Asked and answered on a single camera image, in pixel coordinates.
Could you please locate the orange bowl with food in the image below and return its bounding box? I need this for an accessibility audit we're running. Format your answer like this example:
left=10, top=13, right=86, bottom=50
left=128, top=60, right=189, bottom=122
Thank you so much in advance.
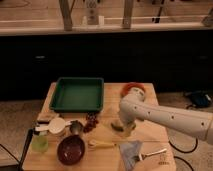
left=120, top=82, right=146, bottom=101

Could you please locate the small metal cup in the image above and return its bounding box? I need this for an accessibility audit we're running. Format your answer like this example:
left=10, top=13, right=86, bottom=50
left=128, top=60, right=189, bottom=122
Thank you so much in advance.
left=70, top=121, right=83, bottom=135

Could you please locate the black power cable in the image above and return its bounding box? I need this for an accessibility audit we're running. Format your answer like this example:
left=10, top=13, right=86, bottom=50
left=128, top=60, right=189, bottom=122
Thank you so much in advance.
left=168, top=138, right=199, bottom=171

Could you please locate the red grape bunch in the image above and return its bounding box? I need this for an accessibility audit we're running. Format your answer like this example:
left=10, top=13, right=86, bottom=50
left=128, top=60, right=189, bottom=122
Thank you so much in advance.
left=83, top=113, right=99, bottom=133

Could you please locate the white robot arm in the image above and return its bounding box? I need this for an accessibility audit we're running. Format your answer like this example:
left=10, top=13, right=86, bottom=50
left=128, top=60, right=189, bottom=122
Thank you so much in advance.
left=119, top=94, right=213, bottom=145

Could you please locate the green plastic cup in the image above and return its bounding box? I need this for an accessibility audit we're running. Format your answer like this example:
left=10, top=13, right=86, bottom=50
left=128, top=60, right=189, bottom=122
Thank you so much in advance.
left=31, top=135, right=48, bottom=153

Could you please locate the blue cloth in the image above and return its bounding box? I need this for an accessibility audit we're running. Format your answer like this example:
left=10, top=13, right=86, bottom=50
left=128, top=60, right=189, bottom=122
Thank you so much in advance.
left=119, top=140, right=142, bottom=171

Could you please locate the green plastic tray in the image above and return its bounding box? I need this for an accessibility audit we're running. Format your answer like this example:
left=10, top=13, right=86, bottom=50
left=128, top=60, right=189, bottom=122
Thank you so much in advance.
left=49, top=77, right=104, bottom=113

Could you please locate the dark maroon bowl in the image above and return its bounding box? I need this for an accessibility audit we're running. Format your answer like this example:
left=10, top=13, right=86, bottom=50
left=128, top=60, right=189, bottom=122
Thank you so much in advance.
left=57, top=135, right=85, bottom=165

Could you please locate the dark blue bag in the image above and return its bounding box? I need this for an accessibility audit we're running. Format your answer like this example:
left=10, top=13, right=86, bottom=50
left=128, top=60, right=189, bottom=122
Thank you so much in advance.
left=185, top=91, right=212, bottom=108

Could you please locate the white measuring cup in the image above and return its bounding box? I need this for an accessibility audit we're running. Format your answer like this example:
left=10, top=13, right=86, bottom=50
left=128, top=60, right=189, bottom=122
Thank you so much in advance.
left=35, top=118, right=71, bottom=135

